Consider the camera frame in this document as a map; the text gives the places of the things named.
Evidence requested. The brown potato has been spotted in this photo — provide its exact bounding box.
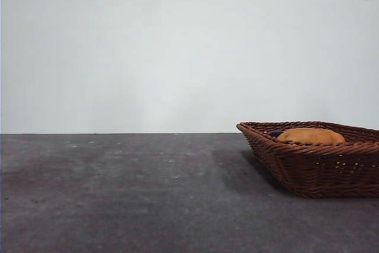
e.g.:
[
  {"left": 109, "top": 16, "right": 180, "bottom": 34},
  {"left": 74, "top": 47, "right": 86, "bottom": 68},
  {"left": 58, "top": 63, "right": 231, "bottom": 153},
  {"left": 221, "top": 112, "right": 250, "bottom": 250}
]
[{"left": 277, "top": 127, "right": 346, "bottom": 145}]

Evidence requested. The brown woven wicker basket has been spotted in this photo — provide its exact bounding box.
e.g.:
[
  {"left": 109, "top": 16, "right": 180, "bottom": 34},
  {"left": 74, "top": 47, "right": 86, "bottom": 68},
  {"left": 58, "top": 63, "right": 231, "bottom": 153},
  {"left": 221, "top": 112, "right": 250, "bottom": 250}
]
[{"left": 236, "top": 121, "right": 379, "bottom": 199}]

